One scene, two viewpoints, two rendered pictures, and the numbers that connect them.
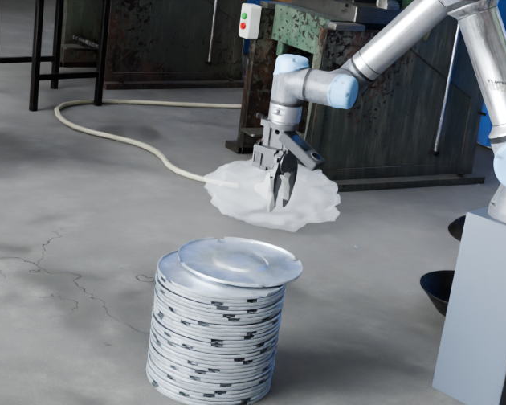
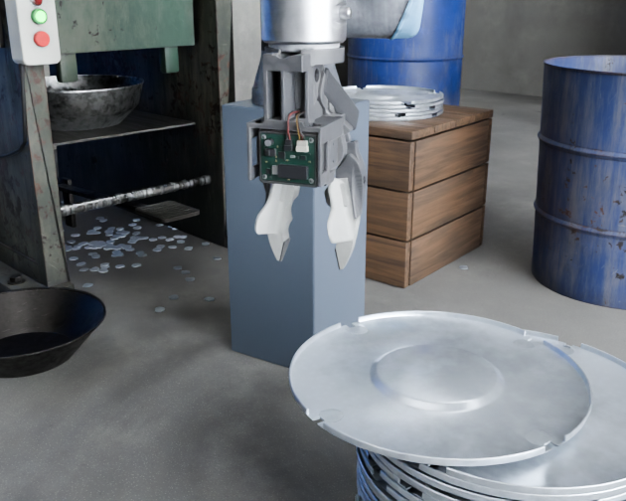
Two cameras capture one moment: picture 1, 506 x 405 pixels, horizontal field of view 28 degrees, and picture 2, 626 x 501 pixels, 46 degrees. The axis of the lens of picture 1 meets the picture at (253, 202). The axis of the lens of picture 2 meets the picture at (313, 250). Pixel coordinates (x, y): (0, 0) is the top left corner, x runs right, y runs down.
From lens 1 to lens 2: 252 cm
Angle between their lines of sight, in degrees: 93
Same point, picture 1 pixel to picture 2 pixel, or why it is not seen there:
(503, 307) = not seen: hidden behind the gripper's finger
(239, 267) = (489, 366)
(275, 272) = (443, 337)
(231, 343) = not seen: hidden behind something
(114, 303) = not seen: outside the picture
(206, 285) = (611, 405)
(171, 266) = (572, 468)
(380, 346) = (203, 420)
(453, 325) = (322, 277)
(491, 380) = (357, 300)
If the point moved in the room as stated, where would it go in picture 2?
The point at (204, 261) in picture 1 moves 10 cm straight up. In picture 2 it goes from (497, 417) to (507, 315)
